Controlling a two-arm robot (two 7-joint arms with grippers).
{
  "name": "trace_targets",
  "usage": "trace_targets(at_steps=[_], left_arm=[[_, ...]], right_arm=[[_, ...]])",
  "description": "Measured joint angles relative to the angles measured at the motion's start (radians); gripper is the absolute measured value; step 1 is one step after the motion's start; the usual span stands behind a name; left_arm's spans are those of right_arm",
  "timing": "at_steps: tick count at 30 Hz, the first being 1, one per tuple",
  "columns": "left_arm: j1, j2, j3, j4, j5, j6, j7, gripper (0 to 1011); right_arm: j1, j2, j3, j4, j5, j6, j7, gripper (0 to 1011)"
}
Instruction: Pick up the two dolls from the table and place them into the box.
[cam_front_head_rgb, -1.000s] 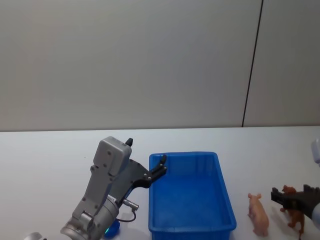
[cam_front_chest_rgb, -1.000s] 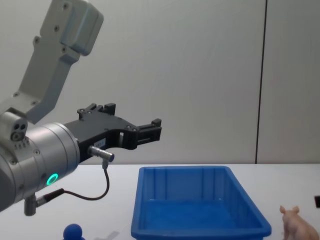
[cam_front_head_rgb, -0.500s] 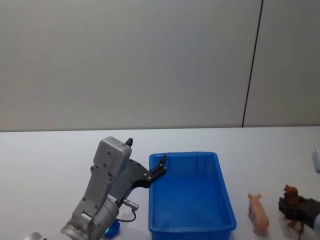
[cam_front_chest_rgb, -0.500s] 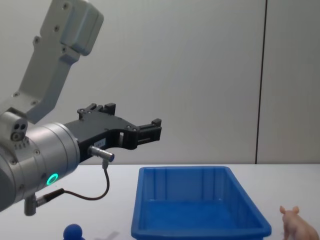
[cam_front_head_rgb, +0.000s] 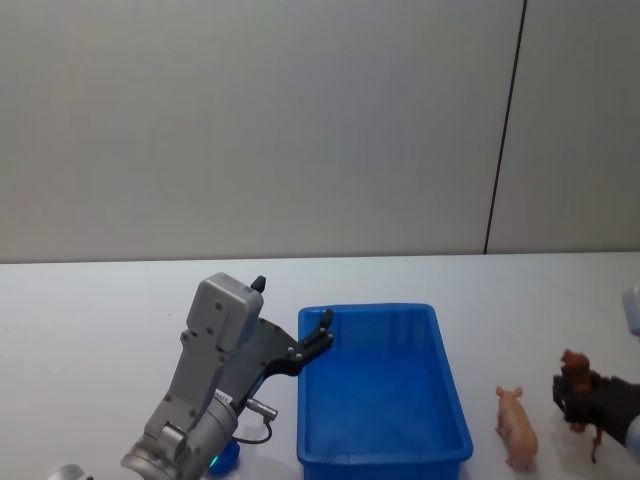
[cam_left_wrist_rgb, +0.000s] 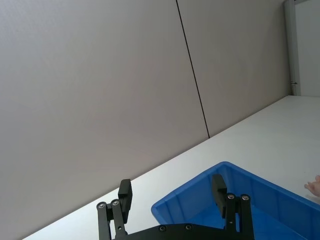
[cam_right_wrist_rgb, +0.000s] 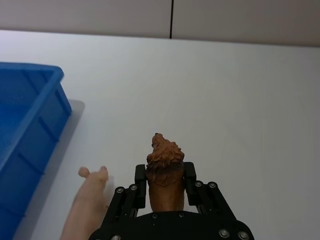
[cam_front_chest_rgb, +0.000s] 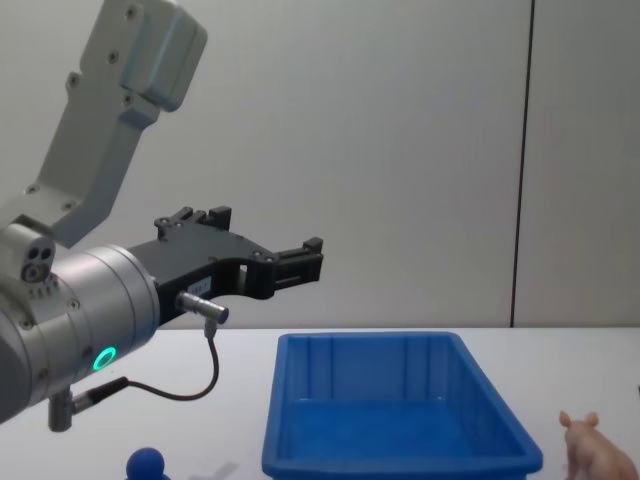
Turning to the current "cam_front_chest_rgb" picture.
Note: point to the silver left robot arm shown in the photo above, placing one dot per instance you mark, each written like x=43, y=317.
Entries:
x=100, y=300

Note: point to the pink toy pig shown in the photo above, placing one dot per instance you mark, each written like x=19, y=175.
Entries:
x=595, y=450

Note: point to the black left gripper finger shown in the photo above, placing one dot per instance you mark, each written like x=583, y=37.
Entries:
x=300, y=265
x=192, y=219

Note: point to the blue plastic bin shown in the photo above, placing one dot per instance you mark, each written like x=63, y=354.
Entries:
x=400, y=435

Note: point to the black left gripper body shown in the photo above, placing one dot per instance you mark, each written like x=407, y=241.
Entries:
x=220, y=252

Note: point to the blue round-headed toy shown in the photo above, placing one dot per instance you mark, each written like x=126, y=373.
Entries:
x=145, y=462

